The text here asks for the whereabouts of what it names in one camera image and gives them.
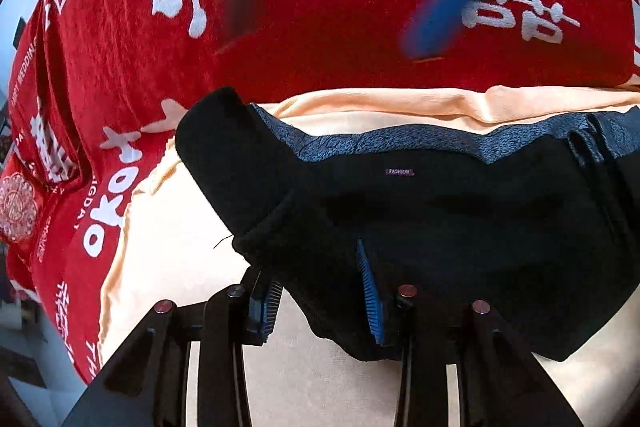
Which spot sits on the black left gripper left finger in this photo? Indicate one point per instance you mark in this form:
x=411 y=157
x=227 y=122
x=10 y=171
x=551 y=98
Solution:
x=145 y=382

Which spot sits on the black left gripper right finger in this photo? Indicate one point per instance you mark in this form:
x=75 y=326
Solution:
x=460 y=360

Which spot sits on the red wedding blanket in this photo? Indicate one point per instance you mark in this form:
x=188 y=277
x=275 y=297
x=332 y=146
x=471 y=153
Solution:
x=89 y=81

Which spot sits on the black pants with blue trim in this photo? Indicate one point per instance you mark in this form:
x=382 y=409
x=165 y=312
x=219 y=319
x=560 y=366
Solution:
x=540 y=220

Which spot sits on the peach cloth cover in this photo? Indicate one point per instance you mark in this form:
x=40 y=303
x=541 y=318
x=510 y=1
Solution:
x=174 y=246

